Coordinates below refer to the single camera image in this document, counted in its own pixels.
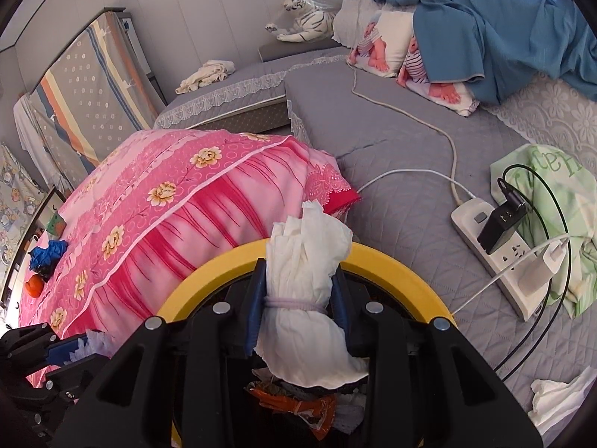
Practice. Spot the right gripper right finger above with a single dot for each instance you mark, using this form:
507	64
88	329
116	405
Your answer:
426	385

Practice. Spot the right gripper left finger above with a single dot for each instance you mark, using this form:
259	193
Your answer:
185	377

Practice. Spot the orange snack wrapper bundle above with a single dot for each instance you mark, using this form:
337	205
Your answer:
318	413

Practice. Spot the white tissue bundle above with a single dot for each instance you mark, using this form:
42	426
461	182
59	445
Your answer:
297	340

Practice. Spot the yellow rimmed trash bin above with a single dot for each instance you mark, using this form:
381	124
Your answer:
369	265

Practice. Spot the lavender foam fruit net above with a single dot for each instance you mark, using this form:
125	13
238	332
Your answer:
93	343

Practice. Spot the white crumpled tissue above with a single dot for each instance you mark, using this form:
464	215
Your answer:
554	401

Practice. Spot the white power strip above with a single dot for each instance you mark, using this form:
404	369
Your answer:
512	258

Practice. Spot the blue plastic bag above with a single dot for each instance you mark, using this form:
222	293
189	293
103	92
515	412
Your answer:
48	256

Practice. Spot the white charger plug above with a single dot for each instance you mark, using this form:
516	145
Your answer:
543	268

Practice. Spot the pink floral blanket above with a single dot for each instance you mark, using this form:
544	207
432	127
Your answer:
163	204

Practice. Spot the black power adapter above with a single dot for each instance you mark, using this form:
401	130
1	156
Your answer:
503	220

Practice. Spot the green snack wrapper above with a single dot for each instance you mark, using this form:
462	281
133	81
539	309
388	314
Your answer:
56	226

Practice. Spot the cartoon print cloth cover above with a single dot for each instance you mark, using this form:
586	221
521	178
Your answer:
19	200

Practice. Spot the grey sofa near section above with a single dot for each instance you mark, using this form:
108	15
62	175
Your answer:
411	161

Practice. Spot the grey sofa section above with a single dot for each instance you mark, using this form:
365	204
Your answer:
411	161
248	89

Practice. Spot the green printed cloth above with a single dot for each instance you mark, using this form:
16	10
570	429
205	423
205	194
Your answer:
563	194

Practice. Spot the white hanging cloth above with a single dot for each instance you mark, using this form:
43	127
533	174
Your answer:
32	142

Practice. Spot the baby print pillow lower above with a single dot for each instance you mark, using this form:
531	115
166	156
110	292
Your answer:
413	76

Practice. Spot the baby print pillow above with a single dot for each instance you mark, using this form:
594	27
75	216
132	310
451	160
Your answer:
413	76
382	46

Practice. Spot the grey sofa far section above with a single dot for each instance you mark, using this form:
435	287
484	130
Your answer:
248	89

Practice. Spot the striped grey covered furniture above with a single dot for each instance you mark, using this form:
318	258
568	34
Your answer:
92	98

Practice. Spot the beige crumpled cloth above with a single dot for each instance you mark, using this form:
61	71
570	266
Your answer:
213	71

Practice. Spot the baby print pillow upper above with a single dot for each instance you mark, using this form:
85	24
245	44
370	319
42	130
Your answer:
382	46

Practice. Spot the dark grey cushion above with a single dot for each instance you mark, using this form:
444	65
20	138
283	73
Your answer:
280	49

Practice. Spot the blue window curtain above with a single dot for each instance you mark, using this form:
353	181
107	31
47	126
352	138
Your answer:
495	47

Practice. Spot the grey lace covered pillow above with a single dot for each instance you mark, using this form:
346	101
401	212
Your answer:
353	16

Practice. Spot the white tiger plush toy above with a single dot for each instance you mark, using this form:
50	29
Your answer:
303	21

